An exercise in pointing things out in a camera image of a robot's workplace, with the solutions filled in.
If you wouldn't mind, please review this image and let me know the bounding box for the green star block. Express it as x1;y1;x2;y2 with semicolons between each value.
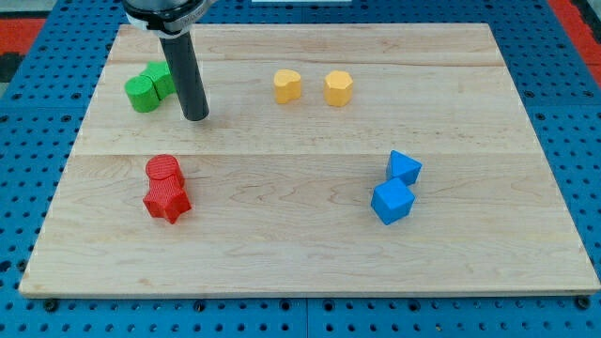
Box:
141;61;177;100

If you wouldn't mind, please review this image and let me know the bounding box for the red star block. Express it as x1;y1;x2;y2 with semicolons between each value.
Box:
143;176;192;223

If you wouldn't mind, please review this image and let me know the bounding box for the blue triangle block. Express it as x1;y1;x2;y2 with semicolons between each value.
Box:
386;150;422;186

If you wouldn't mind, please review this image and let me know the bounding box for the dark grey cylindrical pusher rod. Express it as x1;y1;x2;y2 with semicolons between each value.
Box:
160;33;209;121

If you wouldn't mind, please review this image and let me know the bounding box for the yellow hexagon block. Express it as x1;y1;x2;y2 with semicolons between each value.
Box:
323;70;354;107

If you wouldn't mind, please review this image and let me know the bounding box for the light wooden board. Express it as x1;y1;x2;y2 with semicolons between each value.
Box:
20;23;600;299

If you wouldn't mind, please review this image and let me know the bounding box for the red cylinder block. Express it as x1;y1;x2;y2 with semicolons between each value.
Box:
145;154;185;187

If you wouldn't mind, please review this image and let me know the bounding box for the green cylinder block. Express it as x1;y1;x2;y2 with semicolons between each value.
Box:
124;75;160;113

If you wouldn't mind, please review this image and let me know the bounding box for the blue cube block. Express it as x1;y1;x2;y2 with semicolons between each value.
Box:
371;177;415;225

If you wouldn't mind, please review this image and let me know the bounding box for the yellow heart block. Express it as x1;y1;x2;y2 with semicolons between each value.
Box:
273;69;302;104

